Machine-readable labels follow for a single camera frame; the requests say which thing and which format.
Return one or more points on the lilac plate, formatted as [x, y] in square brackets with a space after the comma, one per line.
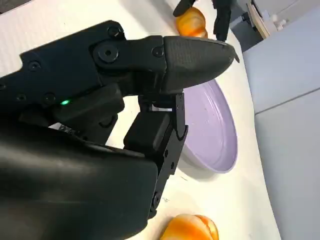
[212, 130]

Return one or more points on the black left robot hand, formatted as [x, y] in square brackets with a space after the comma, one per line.
[222, 22]

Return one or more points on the orange and white bread roll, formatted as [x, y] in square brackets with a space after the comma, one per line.
[190, 228]
[192, 23]

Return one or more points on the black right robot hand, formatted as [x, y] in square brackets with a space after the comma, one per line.
[62, 175]

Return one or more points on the beige wooden board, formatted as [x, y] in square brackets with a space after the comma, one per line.
[257, 17]

